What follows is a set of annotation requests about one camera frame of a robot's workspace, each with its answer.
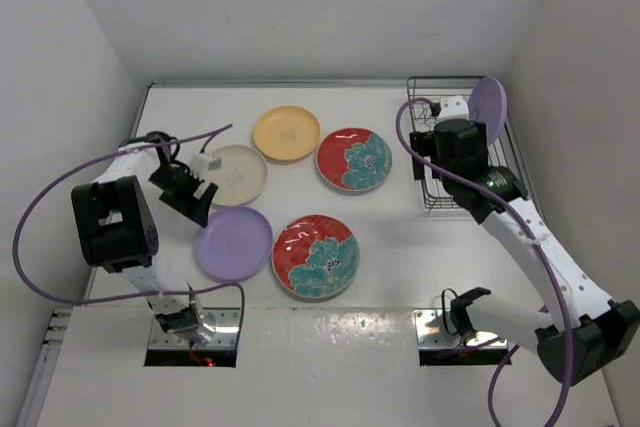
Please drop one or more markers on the metal base plate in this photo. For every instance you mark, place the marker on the metal base plate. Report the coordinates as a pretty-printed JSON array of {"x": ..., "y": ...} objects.
[
  {"x": 432, "y": 335},
  {"x": 219, "y": 332}
]

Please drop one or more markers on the black cable red tip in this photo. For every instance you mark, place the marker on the black cable red tip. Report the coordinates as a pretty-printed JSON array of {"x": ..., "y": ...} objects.
[{"x": 198, "y": 359}]

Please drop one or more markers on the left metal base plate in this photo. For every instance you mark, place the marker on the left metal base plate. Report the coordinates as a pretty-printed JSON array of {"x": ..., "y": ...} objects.
[{"x": 219, "y": 332}]

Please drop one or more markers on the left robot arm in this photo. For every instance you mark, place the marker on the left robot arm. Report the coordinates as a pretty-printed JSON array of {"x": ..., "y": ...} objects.
[{"x": 117, "y": 231}]

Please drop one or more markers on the yellow plate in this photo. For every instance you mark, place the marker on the yellow plate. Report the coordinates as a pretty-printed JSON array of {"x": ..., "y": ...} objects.
[{"x": 286, "y": 133}]

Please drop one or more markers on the wire dish rack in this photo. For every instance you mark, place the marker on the wire dish rack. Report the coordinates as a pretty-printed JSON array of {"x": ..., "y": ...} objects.
[{"x": 503, "y": 152}]

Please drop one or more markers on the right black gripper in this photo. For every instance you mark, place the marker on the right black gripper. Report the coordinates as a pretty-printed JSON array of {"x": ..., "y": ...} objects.
[{"x": 423, "y": 140}]

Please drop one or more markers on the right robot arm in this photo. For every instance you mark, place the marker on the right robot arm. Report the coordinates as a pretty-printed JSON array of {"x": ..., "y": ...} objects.
[{"x": 584, "y": 328}]

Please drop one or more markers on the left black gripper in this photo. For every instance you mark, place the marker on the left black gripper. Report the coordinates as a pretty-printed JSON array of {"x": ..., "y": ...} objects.
[{"x": 188, "y": 203}]

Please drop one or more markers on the cream plate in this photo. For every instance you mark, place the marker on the cream plate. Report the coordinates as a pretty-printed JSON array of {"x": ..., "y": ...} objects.
[{"x": 241, "y": 176}]

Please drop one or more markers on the red floral plate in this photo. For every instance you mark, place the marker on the red floral plate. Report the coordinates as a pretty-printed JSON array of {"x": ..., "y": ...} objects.
[
  {"x": 315, "y": 257},
  {"x": 354, "y": 159}
]

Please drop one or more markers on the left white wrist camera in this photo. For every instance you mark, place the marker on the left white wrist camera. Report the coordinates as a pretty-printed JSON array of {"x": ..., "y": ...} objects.
[{"x": 203, "y": 165}]

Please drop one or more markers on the purple plate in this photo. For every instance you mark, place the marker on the purple plate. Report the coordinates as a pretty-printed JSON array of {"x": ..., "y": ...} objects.
[
  {"x": 488, "y": 105},
  {"x": 235, "y": 244}
]

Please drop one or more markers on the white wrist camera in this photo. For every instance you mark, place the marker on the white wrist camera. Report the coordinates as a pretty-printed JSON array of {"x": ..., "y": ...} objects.
[
  {"x": 203, "y": 165},
  {"x": 453, "y": 107}
]

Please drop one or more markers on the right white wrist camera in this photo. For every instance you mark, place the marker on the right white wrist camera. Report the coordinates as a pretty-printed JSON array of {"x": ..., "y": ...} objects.
[{"x": 453, "y": 107}]

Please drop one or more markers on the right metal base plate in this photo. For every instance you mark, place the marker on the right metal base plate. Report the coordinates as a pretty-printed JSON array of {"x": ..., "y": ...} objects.
[{"x": 432, "y": 335}]

